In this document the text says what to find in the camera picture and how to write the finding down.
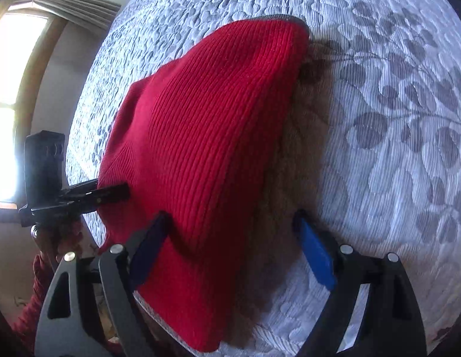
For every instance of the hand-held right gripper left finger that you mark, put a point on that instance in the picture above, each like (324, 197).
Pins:
(148, 256)

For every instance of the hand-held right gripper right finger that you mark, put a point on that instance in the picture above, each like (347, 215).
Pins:
(316, 254)

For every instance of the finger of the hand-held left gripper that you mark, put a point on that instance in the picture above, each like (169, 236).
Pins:
(111, 193)
(79, 186)

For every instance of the red knit sweater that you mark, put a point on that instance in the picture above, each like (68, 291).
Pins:
(215, 148)

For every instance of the person's left forearm red sleeve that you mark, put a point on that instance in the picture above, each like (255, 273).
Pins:
(29, 297)

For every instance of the person's left hand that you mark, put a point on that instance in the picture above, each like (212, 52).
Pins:
(66, 236)

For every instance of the bright window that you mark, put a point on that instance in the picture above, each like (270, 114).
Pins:
(14, 100)

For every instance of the white grey leaf-pattern bedspread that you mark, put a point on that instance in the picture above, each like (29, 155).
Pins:
(383, 137)

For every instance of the beige pleated curtain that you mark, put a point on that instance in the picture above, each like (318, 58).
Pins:
(78, 5)

